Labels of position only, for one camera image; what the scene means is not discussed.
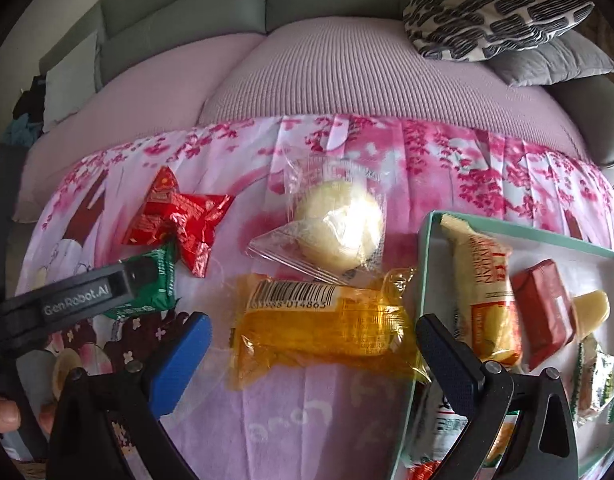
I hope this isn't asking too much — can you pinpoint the teal-rimmed white box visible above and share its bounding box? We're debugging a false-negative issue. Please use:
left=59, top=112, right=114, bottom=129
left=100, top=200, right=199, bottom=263
left=387, top=210, right=614, bottom=480

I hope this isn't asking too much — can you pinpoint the cream wrapped pastry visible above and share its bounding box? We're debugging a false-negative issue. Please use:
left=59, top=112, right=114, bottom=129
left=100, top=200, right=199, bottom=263
left=572, top=289, right=611, bottom=346

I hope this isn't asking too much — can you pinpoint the dark green snack packet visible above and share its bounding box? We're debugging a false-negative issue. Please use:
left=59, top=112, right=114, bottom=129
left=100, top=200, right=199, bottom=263
left=103, top=240, right=180, bottom=321

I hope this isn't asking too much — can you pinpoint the person's left hand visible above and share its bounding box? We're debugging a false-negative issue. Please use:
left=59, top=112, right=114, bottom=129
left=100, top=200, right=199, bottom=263
left=0, top=391, right=22, bottom=435

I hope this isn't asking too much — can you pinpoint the red gold-patterned snack packet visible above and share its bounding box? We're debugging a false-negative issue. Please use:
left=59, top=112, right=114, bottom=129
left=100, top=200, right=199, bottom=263
left=407, top=460, right=443, bottom=480

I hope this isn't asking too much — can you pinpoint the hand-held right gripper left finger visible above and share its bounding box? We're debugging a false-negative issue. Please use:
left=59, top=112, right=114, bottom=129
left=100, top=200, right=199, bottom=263
left=47, top=311, right=213, bottom=480

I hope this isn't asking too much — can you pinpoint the teal cloth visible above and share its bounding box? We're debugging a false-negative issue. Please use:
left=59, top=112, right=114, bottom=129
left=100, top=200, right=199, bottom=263
left=4, top=112, right=40, bottom=146

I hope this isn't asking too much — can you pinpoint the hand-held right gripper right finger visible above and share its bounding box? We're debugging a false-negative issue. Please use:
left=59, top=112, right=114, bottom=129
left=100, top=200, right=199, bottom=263
left=414, top=314, right=579, bottom=480

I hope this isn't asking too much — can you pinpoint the black and white patterned pillow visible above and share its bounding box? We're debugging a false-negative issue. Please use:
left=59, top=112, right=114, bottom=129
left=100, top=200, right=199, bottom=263
left=402, top=0, right=595, bottom=63

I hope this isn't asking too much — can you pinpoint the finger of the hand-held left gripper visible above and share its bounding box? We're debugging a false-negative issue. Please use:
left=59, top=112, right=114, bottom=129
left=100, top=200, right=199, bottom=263
left=122, top=257, right=159, bottom=298

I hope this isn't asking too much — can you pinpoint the green cow-print snack packet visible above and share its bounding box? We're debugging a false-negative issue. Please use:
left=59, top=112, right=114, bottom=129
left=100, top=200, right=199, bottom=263
left=570, top=332, right=614, bottom=426

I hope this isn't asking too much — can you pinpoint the yellow transparent snack packet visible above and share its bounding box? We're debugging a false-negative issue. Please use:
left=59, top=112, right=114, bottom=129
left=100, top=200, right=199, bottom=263
left=229, top=267, right=433, bottom=392

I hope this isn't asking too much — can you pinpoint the clear-wrapped pale bun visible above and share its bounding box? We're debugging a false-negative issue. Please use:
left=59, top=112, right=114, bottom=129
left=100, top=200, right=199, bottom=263
left=247, top=155, right=388, bottom=288

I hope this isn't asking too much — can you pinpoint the white and green biscuit packet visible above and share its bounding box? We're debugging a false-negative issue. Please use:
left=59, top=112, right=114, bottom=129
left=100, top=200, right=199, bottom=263
left=404, top=385, right=518, bottom=471

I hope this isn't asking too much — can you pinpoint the dark clothing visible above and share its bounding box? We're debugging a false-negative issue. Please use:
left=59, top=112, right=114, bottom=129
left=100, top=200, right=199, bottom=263
left=14, top=75, right=48, bottom=118

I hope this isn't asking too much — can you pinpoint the red crinkled snack packet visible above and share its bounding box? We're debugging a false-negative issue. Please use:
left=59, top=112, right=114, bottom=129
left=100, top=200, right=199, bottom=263
left=121, top=166, right=235, bottom=278

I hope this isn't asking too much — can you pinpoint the grey pillow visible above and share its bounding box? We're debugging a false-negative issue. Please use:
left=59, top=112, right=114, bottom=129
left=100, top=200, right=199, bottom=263
left=490, top=30, right=614, bottom=88

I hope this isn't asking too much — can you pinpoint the red-brown snack packet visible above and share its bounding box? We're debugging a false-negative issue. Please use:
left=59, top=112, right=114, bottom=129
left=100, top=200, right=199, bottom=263
left=510, top=258, right=578, bottom=372

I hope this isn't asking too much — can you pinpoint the pink sofa seat cushion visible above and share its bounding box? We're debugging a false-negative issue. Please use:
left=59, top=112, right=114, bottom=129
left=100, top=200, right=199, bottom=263
left=12, top=32, right=268, bottom=223
left=199, top=15, right=595, bottom=161

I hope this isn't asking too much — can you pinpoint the printed cartoon blanket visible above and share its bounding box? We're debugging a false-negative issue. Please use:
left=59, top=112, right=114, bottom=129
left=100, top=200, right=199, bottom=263
left=0, top=114, right=614, bottom=480

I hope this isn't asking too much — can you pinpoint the long yellow and white packet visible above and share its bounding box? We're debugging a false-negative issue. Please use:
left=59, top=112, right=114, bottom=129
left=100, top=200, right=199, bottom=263
left=439, top=213, right=523, bottom=368

